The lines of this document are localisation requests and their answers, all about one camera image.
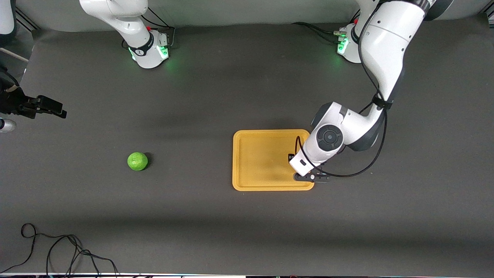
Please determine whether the green apple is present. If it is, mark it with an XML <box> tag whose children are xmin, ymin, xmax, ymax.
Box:
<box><xmin>127</xmin><ymin>152</ymin><xmax>149</xmax><ymax>171</ymax></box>

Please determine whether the yellow plastic tray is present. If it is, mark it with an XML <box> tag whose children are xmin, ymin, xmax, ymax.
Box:
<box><xmin>232</xmin><ymin>129</ymin><xmax>315</xmax><ymax>192</ymax></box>

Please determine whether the thin beige stick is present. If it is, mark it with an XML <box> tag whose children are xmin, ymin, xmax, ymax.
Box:
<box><xmin>0</xmin><ymin>46</ymin><xmax>29</xmax><ymax>62</ymax></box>

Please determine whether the dark grey table mat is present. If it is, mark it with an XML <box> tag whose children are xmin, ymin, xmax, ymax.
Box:
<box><xmin>0</xmin><ymin>14</ymin><xmax>494</xmax><ymax>275</ymax></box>

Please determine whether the loose black cable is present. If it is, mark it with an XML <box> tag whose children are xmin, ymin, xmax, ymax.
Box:
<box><xmin>0</xmin><ymin>223</ymin><xmax>120</xmax><ymax>278</ymax></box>

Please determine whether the black left arm base cable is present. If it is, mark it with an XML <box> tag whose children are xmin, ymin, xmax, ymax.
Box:
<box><xmin>292</xmin><ymin>8</ymin><xmax>361</xmax><ymax>43</ymax></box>

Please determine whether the black arm base cable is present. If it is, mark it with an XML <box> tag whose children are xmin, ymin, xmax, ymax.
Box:
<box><xmin>292</xmin><ymin>8</ymin><xmax>361</xmax><ymax>43</ymax></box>
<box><xmin>140</xmin><ymin>7</ymin><xmax>176</xmax><ymax>49</ymax></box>

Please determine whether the black right arm base cable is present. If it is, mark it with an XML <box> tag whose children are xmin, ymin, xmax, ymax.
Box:
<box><xmin>140</xmin><ymin>7</ymin><xmax>176</xmax><ymax>49</ymax></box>

